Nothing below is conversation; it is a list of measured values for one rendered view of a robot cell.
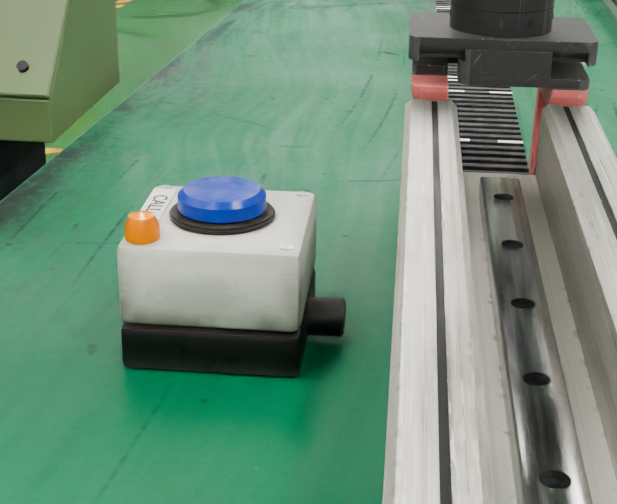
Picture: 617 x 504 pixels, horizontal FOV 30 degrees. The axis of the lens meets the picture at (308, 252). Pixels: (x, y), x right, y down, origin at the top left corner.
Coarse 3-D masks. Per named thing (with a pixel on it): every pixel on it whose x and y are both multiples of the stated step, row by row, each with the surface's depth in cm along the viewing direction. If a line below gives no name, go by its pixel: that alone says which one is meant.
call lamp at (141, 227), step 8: (128, 216) 49; (136, 216) 49; (144, 216) 49; (152, 216) 49; (128, 224) 49; (136, 224) 49; (144, 224) 49; (152, 224) 49; (128, 232) 49; (136, 232) 49; (144, 232) 49; (152, 232) 49; (128, 240) 49; (136, 240) 49; (144, 240) 49; (152, 240) 49
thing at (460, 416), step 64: (448, 128) 57; (576, 128) 57; (448, 192) 48; (512, 192) 56; (576, 192) 49; (448, 256) 42; (512, 256) 49; (576, 256) 46; (448, 320) 37; (512, 320) 43; (576, 320) 46; (448, 384) 33; (512, 384) 39; (576, 384) 41; (448, 448) 30; (512, 448) 36; (576, 448) 35
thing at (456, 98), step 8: (448, 96) 81; (456, 96) 81; (464, 96) 81; (472, 96) 81; (480, 96) 81; (488, 96) 81; (496, 96) 81; (504, 96) 81; (512, 96) 81; (512, 104) 80
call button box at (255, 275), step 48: (288, 192) 55; (192, 240) 49; (240, 240) 49; (288, 240) 50; (144, 288) 49; (192, 288) 49; (240, 288) 49; (288, 288) 49; (144, 336) 50; (192, 336) 50; (240, 336) 50; (288, 336) 50
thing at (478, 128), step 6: (462, 126) 76; (468, 126) 76; (474, 126) 76; (480, 126) 76; (486, 126) 76; (492, 126) 76; (498, 126) 76; (504, 126) 76; (510, 126) 76; (516, 126) 76; (462, 132) 75; (468, 132) 75; (474, 132) 75; (480, 132) 75; (486, 132) 75; (492, 132) 75; (498, 132) 75; (504, 132) 75; (510, 132) 75; (516, 132) 75
